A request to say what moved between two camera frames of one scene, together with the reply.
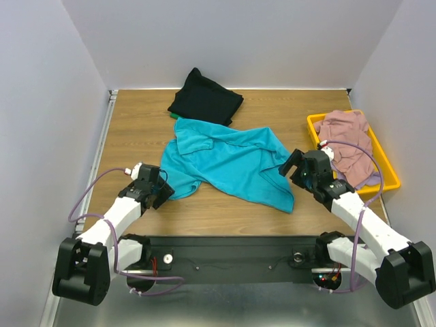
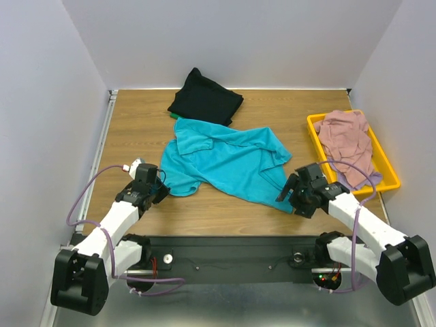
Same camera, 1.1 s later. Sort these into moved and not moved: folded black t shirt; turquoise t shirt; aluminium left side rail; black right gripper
Moved: black right gripper
Not moved: folded black t shirt; aluminium left side rail; turquoise t shirt
